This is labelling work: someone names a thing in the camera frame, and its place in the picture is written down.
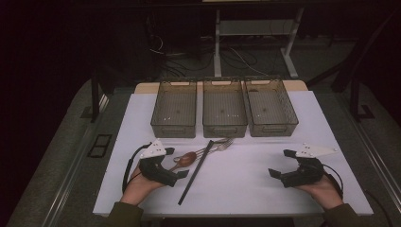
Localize brown wooden spoon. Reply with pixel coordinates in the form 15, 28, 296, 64
169, 150, 199, 173

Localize silver fork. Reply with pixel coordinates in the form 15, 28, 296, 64
192, 138, 235, 160

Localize metal floor rail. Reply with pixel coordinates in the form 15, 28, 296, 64
335, 93, 401, 204
41, 94, 112, 227

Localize black chopstick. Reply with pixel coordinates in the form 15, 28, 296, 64
179, 139, 216, 205
177, 140, 214, 206

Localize person's left hand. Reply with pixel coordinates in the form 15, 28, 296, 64
120, 165, 165, 206

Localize bundle of floor cables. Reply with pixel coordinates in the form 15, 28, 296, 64
146, 17, 270, 79

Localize left hand-held gripper cable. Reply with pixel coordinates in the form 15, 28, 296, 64
121, 142, 153, 194

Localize person's right hand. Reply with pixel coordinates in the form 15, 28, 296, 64
294, 174, 344, 211

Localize hand-held gripper cable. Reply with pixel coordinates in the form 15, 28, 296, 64
121, 142, 153, 194
321, 163, 345, 201

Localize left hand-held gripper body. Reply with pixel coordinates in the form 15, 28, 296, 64
138, 138, 178, 188

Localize black metal stand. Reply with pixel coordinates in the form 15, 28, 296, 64
349, 77, 376, 123

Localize white metal desk frame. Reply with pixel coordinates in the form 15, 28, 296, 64
213, 8, 305, 79

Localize right hand-held gripper cable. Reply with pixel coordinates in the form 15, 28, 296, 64
321, 163, 345, 201

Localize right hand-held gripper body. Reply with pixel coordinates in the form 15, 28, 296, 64
279, 142, 339, 189

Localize smoky plastic bin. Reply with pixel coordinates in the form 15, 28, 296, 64
201, 78, 249, 139
244, 77, 300, 138
150, 79, 198, 139

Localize black floor cable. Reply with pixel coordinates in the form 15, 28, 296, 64
363, 188, 395, 227

